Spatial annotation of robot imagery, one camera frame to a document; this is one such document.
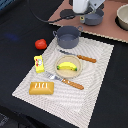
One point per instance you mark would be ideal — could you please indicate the fork with wooden handle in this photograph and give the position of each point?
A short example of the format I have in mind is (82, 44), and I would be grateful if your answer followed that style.
(54, 77)

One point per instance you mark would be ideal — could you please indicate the yellow toy box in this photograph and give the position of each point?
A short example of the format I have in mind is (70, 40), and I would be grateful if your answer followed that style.
(39, 64)

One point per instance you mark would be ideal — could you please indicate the toy bread loaf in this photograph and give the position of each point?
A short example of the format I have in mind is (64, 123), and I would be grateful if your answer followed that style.
(39, 88)

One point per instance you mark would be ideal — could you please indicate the knife with wooden handle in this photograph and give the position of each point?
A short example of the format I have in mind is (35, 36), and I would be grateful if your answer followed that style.
(79, 56)

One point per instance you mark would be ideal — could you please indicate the red toy tomato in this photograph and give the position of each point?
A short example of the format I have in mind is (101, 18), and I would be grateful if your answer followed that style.
(40, 44)

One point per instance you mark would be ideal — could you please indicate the white woven placemat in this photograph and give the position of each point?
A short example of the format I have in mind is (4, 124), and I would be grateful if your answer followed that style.
(70, 104)

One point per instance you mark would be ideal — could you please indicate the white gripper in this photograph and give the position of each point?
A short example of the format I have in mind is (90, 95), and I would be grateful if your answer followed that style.
(80, 6)

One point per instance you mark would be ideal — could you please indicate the grey pot with handles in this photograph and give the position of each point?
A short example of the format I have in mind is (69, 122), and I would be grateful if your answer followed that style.
(68, 36)

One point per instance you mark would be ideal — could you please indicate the pink toy stove top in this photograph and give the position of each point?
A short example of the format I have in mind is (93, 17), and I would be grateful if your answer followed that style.
(108, 27)

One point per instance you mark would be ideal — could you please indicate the beige round plate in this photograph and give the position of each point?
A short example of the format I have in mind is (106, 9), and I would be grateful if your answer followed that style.
(65, 73)

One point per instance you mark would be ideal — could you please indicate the grey saucepan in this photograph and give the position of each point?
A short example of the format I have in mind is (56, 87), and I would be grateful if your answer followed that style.
(90, 19)

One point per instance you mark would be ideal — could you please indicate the white bowl on stove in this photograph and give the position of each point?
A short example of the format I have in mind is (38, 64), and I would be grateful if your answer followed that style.
(122, 14)

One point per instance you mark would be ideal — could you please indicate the yellow toy banana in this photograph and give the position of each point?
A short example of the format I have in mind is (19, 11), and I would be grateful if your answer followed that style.
(67, 65)

